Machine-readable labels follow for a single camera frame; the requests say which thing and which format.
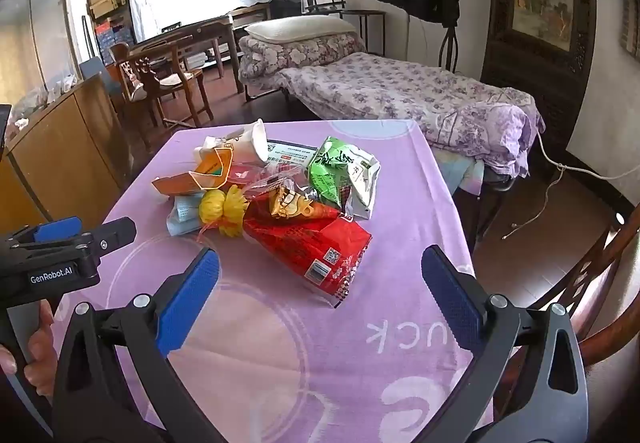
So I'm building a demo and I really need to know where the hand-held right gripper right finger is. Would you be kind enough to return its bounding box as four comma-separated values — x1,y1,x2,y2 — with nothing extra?
421,244,590,443

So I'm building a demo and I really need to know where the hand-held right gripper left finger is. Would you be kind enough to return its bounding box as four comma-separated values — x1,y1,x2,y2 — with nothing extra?
51,247,236,443

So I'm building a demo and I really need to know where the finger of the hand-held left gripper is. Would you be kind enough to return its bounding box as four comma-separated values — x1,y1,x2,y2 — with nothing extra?
74,217,137,270
0,217,84,254

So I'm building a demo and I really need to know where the yellow mesh bag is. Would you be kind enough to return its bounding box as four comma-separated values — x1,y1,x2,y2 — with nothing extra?
199,186,251,239

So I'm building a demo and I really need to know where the orange carton box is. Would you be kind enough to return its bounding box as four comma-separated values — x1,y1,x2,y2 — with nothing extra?
151,148,236,199

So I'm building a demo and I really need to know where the red snack packet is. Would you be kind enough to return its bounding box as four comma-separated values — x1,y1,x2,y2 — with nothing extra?
242,200,373,309

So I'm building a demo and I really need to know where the orange patterned snack packet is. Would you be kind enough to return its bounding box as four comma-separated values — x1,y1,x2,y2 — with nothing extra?
267,186,341,224

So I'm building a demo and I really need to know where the white paper cup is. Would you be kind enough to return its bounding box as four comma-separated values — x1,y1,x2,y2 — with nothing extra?
194,119,271,169

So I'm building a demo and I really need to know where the pale teal medicine box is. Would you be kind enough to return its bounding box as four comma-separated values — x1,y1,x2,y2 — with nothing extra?
265,139,321,174

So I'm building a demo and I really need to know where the green snack packet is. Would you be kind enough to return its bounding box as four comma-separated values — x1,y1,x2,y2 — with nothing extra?
306,136,382,221

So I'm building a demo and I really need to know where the person's left hand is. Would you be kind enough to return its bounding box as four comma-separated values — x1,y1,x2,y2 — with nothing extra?
0,298,60,399

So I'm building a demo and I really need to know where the purple tablecloth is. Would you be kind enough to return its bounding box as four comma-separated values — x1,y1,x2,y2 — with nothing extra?
100,119,493,443

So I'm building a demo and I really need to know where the reddish wooden chair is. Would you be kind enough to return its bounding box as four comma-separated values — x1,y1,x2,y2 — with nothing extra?
475,213,640,424

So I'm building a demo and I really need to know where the carved wooden chair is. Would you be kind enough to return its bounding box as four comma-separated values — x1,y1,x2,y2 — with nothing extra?
120,40,213,134

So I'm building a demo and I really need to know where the blue chair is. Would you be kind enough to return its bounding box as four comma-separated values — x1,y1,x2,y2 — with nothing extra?
79,56,123,99

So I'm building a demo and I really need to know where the long wooden table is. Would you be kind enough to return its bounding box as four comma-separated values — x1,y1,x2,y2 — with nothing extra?
135,18,246,94

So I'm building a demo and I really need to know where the bed with floral sheet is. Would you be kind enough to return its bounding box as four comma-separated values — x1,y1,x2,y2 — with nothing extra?
277,50,546,179

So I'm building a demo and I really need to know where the wooden shelf with boxes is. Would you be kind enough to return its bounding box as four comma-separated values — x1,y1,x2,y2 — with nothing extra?
85,0,136,64

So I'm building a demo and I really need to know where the folded floral quilt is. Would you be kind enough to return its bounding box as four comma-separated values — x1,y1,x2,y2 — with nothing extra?
237,34,366,79

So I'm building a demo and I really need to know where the white pillow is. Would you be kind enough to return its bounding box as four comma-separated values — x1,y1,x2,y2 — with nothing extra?
244,16,357,44

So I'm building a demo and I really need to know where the black metal side table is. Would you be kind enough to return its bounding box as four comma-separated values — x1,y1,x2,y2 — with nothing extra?
302,8,386,54

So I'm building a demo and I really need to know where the white cable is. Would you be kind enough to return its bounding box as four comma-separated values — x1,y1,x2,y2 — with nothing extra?
502,133,623,241

